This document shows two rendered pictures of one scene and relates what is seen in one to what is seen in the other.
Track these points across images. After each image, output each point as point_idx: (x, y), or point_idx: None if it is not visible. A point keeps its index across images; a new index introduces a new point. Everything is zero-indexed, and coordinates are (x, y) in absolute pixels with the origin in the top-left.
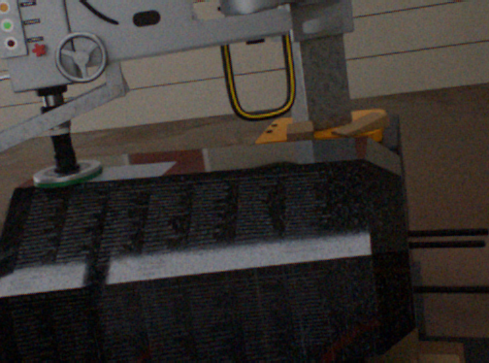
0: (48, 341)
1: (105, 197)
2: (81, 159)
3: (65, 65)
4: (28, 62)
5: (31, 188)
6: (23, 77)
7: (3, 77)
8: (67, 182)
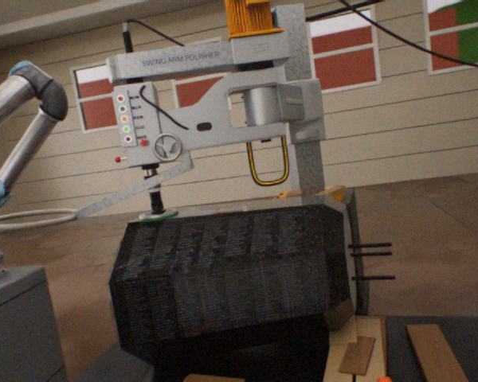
0: (146, 306)
1: (179, 226)
2: None
3: (158, 152)
4: (137, 150)
5: (137, 222)
6: (135, 157)
7: (123, 158)
8: (158, 218)
